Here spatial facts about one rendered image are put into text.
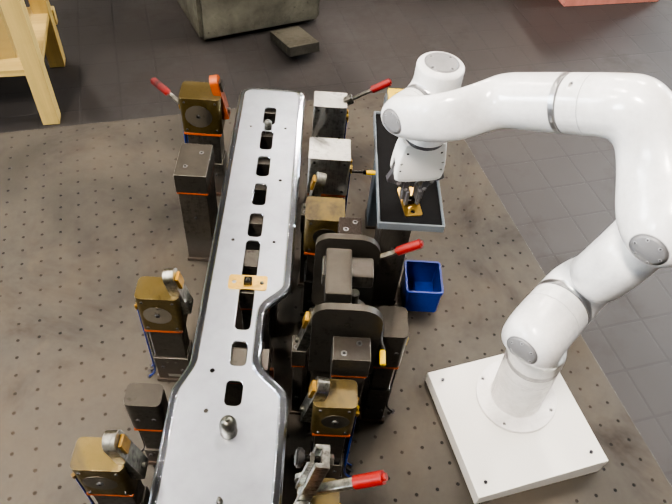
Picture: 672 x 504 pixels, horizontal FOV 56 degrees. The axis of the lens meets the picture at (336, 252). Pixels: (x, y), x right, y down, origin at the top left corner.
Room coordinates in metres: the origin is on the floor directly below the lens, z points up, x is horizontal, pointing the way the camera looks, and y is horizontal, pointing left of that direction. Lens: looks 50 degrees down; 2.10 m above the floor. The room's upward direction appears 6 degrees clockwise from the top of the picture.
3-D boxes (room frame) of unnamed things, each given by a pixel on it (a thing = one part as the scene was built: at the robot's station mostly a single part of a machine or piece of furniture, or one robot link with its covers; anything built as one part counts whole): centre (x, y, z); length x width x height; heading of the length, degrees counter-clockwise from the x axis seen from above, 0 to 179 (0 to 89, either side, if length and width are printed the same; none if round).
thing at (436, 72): (0.95, -0.14, 1.44); 0.09 x 0.08 x 0.13; 139
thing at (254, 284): (0.81, 0.18, 1.01); 0.08 x 0.04 x 0.01; 94
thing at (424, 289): (1.06, -0.24, 0.75); 0.11 x 0.10 x 0.09; 4
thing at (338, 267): (0.73, -0.03, 0.94); 0.18 x 0.13 x 0.49; 4
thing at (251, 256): (0.89, 0.19, 0.84); 0.12 x 0.05 x 0.29; 94
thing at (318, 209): (0.99, 0.02, 0.89); 0.12 x 0.08 x 0.38; 94
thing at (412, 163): (0.96, -0.14, 1.29); 0.10 x 0.07 x 0.11; 104
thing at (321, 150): (1.16, 0.03, 0.90); 0.13 x 0.08 x 0.41; 94
